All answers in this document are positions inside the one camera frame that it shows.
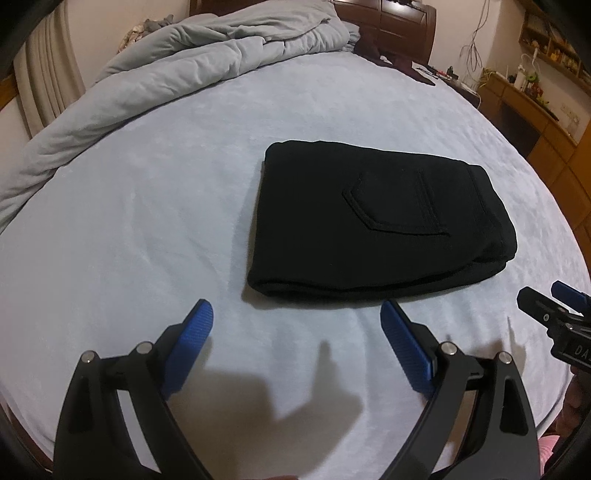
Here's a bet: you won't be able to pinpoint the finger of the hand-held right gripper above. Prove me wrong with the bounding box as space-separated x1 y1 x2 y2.
551 281 591 319
517 286 564 335

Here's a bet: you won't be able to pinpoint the white desk lamp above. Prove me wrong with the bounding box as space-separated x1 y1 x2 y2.
513 48 542 92

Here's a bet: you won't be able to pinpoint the dark wooden headboard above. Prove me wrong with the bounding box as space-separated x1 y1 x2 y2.
189 0 438 65

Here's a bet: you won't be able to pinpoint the beige curtain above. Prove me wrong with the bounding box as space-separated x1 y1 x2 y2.
13 0 88 139

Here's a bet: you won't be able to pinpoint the red handled tool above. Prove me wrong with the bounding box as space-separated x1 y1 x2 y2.
416 65 459 83

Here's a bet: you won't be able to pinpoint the grey duvet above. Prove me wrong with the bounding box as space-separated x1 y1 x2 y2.
0 0 361 227

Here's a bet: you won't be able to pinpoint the black pants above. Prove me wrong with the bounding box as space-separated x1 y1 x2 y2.
245 141 518 303

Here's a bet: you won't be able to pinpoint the wooden desk cabinet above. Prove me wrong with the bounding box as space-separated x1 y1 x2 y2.
478 67 591 232

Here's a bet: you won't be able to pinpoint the hanging wall cables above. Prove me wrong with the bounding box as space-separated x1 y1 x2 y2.
462 0 491 90

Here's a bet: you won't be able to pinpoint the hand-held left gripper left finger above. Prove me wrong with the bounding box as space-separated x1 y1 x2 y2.
53 299 215 480

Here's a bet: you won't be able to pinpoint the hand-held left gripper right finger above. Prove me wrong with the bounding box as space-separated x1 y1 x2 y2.
379 299 541 480

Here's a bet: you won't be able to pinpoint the grey plush toy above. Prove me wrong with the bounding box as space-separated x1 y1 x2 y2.
142 16 175 37

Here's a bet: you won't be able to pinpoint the wooden wall shelf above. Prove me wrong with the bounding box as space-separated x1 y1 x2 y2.
517 9 580 70

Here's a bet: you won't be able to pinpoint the person's right hand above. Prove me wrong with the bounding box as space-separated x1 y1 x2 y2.
560 373 591 446

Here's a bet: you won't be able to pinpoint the person's pink clothing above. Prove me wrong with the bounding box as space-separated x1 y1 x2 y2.
538 436 568 480

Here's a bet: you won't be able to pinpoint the light blue bed sheet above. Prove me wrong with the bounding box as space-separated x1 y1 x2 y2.
0 46 591 480

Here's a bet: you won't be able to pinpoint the floral pillow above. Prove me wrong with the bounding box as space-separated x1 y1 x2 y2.
121 23 149 51

